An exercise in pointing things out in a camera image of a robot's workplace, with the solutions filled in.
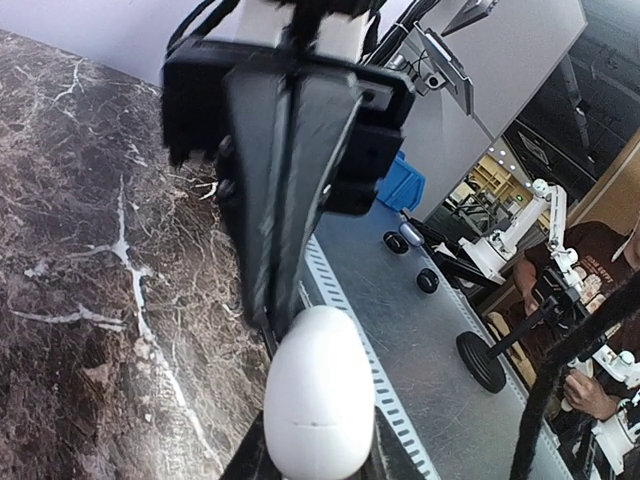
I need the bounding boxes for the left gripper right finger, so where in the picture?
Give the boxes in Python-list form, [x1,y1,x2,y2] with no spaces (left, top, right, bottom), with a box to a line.
[369,407,426,480]

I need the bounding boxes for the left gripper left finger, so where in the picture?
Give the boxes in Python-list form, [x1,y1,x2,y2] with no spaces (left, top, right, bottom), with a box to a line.
[220,412,273,480]

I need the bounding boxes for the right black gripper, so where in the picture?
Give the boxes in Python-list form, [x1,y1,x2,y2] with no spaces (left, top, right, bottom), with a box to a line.
[161,38,415,335]

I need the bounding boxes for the white oval charging case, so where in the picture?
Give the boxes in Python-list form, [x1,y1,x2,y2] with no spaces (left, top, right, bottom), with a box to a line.
[263,305,375,479]

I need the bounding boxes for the black case on bench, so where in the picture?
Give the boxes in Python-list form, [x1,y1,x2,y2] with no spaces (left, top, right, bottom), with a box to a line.
[416,268,440,294]
[383,231,409,255]

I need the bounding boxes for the silver case on bench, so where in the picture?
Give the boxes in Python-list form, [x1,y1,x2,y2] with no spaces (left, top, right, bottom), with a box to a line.
[398,221,424,247]

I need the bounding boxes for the blue plastic bin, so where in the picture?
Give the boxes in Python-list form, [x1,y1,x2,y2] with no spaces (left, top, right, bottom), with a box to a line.
[377,150,426,212]

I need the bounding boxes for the black round stand base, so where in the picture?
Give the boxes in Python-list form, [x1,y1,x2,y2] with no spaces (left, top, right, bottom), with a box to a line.
[456,331,506,394]

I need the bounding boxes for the seated person brown shirt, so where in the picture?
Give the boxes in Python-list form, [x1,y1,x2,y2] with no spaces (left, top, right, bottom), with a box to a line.
[517,221,639,426]

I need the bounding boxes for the white slotted cable duct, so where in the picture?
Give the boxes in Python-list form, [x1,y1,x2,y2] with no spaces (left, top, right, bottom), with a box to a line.
[305,235,440,480]

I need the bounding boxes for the black braided cable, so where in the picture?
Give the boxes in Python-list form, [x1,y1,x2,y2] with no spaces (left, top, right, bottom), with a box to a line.
[514,279,640,480]

